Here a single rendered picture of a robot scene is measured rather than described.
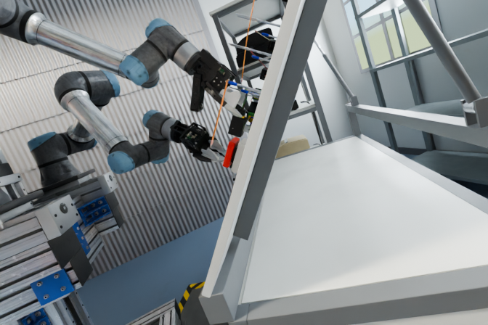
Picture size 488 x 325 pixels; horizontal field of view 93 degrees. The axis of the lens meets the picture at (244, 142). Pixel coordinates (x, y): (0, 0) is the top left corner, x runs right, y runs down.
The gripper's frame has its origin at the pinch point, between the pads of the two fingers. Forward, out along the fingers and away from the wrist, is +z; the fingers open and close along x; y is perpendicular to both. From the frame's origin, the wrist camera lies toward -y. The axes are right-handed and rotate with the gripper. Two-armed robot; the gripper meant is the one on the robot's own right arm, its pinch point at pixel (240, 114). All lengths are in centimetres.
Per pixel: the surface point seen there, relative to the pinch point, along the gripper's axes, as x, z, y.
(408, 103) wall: 227, 119, 84
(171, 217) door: 161, 7, -191
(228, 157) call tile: -27.5, 5.3, -1.1
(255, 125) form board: -30.6, 5.0, 7.6
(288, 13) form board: -29.7, -2.2, 22.7
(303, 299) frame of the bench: -29.6, 34.4, -12.0
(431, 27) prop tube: -14.3, 17.2, 39.8
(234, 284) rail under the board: -27.1, 24.6, -22.6
